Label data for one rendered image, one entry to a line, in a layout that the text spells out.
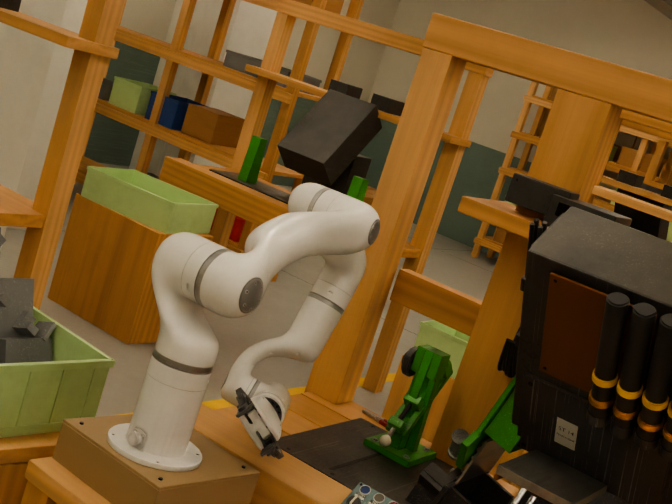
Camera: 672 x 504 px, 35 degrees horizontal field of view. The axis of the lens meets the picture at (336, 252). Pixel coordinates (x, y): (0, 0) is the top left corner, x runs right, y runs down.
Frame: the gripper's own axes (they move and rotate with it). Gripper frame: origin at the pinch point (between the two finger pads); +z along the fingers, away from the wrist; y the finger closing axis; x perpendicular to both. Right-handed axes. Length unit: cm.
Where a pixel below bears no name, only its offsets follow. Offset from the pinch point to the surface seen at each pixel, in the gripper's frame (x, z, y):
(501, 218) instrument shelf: 67, -40, 7
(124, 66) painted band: -112, -839, 265
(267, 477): -5.3, -9.1, -10.8
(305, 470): 0.7, -16.7, -15.2
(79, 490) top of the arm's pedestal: -30.8, 15.1, 9.9
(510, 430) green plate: 43, -10, -29
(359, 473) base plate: 8.9, -25.2, -23.8
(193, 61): -26, -573, 180
